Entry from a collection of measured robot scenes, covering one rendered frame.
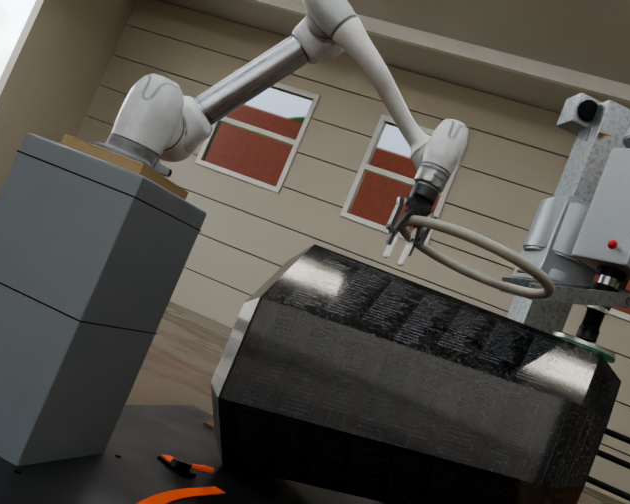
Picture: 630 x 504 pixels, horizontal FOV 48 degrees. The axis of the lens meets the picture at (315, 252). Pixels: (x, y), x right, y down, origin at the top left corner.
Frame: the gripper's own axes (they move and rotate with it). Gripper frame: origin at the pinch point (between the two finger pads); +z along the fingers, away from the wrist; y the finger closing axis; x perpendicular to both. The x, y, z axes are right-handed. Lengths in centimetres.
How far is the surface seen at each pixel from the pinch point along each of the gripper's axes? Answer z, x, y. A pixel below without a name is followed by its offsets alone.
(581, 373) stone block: 6, -5, 71
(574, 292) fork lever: -17, 5, 64
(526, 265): -8.8, -24.5, 24.1
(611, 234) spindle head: -43, 12, 74
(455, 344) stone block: 14.5, 13.4, 37.8
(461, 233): -9.1, -17.9, 6.4
